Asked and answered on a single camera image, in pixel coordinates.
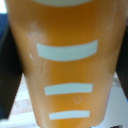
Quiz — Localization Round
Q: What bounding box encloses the dark blue gripper right finger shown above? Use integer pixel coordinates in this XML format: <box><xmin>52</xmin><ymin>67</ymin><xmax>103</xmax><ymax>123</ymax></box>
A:
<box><xmin>112</xmin><ymin>31</ymin><xmax>128</xmax><ymax>101</ymax></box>

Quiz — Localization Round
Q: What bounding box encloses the dark blue gripper left finger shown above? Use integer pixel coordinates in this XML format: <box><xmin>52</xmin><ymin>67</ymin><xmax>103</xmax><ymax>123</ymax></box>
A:
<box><xmin>0</xmin><ymin>14</ymin><xmax>25</xmax><ymax>122</ymax></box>

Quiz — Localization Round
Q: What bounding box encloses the orange bread loaf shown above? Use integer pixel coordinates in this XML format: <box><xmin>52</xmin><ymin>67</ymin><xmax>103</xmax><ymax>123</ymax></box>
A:
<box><xmin>3</xmin><ymin>0</ymin><xmax>128</xmax><ymax>128</ymax></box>

